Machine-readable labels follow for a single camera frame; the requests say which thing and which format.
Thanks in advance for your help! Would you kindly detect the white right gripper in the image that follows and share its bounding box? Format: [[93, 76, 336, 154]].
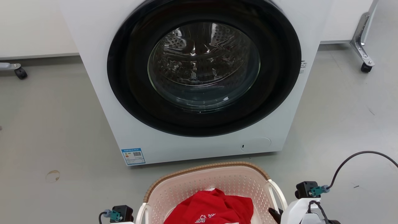
[[268, 198, 327, 224]]

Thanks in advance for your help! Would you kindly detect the beige plastic laundry basket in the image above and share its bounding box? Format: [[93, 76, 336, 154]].
[[136, 161, 288, 224]]

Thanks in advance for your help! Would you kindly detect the red printed t-shirt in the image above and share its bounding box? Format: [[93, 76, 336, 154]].
[[164, 188, 254, 224]]

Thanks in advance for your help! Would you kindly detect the blue energy label sticker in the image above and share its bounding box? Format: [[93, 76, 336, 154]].
[[121, 148, 146, 166]]

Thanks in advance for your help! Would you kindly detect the round white filter cover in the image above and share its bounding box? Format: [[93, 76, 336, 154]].
[[240, 137, 272, 153]]

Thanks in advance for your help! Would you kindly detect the black round washer door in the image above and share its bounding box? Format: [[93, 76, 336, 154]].
[[107, 0, 302, 138]]

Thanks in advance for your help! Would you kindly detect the white front-load washing machine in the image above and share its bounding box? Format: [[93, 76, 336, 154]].
[[59, 0, 335, 166]]

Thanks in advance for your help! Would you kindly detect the grey metal leg black caster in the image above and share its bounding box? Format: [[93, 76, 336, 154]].
[[0, 62, 28, 80], [350, 0, 380, 74]]

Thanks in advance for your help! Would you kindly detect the black cable teal connector left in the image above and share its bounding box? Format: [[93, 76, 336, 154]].
[[99, 209, 122, 224]]

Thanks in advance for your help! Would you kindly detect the black cable teal connector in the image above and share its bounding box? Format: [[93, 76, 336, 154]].
[[310, 151, 398, 197], [99, 209, 122, 224]]

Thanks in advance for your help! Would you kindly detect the black cable teal connector right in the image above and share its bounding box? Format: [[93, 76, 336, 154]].
[[310, 151, 398, 197]]

